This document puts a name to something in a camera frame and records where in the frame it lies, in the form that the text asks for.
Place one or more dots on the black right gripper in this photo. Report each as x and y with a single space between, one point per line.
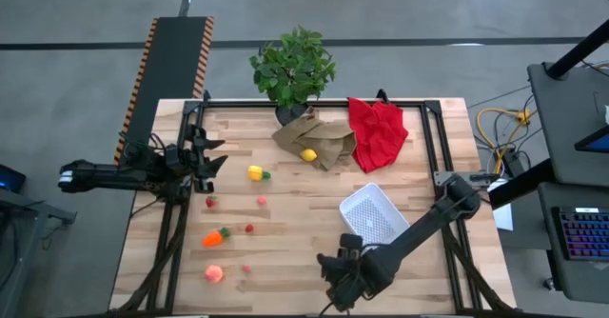
357 275

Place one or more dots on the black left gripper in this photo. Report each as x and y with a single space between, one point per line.
195 158

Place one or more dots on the large red toy strawberry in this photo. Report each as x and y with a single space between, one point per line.
210 202

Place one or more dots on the small pink toy berry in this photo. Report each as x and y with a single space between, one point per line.
261 200

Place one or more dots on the white plastic mesh basket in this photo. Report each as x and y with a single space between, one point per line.
371 213

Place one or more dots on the small red toy strawberry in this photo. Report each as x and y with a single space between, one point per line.
246 269
249 228

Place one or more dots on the orange toy carrot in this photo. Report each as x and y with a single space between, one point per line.
212 238

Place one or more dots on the yellow toy lemon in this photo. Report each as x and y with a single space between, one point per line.
308 154

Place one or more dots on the pink-orange toy peach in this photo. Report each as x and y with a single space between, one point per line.
213 273

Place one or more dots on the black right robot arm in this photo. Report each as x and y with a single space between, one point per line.
418 230

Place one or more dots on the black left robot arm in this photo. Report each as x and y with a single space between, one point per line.
104 175

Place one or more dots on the black plant pot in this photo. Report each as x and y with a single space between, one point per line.
288 114

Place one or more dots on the black hazard-striped floor mat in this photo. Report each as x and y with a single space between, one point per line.
171 61

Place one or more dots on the tan cloth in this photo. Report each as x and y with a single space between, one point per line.
323 139

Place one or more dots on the green leafy plant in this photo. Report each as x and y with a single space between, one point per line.
292 65

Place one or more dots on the red cloth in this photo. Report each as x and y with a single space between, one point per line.
378 132

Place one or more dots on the white paper sheet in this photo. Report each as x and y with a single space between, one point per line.
503 215

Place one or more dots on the grey metal stand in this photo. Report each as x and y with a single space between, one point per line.
19 204

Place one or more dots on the black device with blue light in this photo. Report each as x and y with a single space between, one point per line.
9 180

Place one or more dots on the black power strip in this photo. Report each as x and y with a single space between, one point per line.
513 162

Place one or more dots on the grey keyboard desk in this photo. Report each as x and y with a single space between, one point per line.
575 280

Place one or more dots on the backlit computer keyboard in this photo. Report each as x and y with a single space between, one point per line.
585 234

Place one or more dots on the large grey desk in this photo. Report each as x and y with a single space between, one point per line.
566 113

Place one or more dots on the blue tablet screen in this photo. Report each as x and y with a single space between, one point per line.
599 143

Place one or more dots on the black pole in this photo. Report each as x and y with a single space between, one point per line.
578 51

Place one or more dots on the black aluminium table frame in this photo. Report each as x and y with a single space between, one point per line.
314 103

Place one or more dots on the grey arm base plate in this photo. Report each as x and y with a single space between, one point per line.
442 177

